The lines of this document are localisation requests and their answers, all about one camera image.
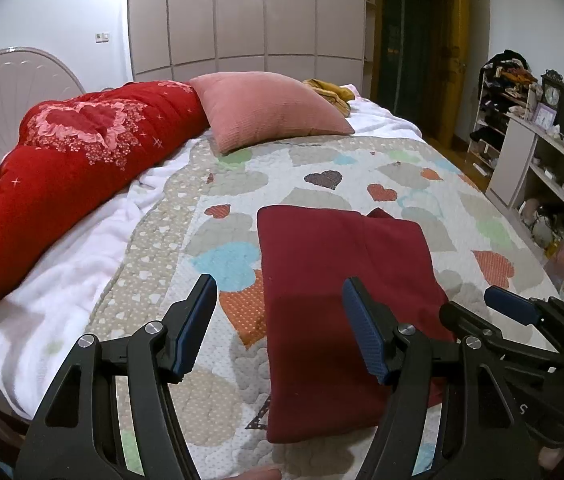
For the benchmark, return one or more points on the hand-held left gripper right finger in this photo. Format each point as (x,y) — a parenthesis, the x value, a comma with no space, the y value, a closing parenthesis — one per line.
(364,332)

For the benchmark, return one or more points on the white shelf unit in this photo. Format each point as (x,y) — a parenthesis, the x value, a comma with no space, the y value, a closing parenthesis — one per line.
(516,160)

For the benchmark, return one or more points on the shoe rack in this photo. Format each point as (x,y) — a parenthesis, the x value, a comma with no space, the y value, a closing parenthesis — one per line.
(499,90)

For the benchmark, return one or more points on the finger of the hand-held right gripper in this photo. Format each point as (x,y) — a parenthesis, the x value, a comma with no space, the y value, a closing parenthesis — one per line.
(511,305)
(461,317)

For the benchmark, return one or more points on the yellow cloth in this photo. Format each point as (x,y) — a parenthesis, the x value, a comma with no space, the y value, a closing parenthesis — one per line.
(332,92)

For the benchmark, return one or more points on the dark door with yellow frame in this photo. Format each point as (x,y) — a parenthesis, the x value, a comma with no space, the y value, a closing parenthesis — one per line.
(411,50)

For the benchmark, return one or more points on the person's right hand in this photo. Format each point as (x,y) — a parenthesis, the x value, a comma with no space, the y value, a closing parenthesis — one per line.
(554,460)

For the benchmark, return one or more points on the pink pillow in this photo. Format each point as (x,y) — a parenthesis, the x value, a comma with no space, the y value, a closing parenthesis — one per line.
(267,105)

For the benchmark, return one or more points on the beige wardrobe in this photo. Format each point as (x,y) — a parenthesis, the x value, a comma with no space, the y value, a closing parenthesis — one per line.
(242,10)

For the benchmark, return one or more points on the dark red garment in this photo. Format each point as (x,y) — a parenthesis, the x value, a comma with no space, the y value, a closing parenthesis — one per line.
(322,260)

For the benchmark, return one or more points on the heart-print quilt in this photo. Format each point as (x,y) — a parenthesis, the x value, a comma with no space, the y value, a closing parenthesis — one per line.
(282,180)

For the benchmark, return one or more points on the red floral duvet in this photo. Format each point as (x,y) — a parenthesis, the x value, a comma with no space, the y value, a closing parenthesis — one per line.
(62,170)

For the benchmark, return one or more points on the dark ornate mantel clock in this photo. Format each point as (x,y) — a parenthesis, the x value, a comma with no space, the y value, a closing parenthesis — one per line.
(552,92)

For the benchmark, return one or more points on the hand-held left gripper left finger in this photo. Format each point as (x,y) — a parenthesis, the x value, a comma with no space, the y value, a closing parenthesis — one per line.
(194,332)

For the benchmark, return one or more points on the white wall switch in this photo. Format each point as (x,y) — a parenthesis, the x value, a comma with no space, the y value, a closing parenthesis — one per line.
(103,37)

